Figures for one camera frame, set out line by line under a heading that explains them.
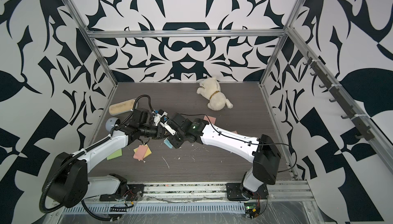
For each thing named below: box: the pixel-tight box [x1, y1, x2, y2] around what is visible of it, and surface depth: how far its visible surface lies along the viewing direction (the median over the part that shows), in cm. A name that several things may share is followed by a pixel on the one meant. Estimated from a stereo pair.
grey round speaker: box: [105, 117, 119, 132], surface depth 91 cm
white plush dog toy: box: [196, 76, 234, 111], surface depth 105 cm
